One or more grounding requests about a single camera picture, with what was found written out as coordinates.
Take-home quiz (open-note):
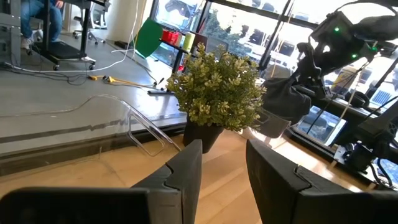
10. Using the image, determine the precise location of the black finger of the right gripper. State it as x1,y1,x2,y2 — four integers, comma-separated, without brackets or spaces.
297,42,330,98

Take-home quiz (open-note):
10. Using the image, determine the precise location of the black shelf stand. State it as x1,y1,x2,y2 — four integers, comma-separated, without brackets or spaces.
147,37,200,96

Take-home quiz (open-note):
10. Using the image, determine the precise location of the green round panel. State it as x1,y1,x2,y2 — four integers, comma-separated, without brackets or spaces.
134,17,163,59

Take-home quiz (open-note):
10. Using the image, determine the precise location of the white office chair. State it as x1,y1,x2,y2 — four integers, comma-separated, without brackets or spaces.
73,2,108,45

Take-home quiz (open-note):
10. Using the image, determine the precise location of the yellow labelled container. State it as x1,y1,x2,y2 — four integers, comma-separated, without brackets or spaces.
330,64,359,94

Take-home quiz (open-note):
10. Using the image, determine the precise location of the person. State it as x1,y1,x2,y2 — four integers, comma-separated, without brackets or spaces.
20,0,65,50

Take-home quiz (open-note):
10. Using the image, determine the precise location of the yellow floor cable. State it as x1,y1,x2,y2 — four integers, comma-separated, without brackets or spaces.
88,74,156,88

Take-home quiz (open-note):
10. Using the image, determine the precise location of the white floor cable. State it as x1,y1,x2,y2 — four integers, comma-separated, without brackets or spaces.
6,0,141,74

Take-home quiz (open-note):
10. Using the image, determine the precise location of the black plant pot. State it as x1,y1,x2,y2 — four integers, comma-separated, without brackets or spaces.
182,116,225,154

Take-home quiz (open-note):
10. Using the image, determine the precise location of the flat display screen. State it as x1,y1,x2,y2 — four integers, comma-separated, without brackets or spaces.
294,105,348,147

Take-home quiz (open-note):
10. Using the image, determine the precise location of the black frame pole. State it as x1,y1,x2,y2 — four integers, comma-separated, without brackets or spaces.
257,0,295,72

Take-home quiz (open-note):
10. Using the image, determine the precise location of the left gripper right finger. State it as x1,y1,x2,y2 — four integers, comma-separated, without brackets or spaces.
246,138,398,224

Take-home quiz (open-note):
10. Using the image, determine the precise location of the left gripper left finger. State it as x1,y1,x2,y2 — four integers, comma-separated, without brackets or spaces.
0,139,204,224

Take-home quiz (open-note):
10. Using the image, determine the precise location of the green artificial bush plant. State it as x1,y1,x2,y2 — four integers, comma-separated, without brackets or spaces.
166,42,267,132

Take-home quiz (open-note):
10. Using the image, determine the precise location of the grey metal cabinet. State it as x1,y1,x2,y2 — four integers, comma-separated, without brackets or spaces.
0,0,22,67

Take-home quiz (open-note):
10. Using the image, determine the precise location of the clear acrylic hat stand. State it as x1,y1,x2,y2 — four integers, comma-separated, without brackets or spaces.
253,107,292,140

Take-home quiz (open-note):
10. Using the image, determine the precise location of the black rolling desk frame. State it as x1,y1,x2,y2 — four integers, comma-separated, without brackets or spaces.
32,0,111,72

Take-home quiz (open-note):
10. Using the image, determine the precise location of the clear plastic container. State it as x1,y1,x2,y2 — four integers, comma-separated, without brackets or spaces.
71,93,183,157

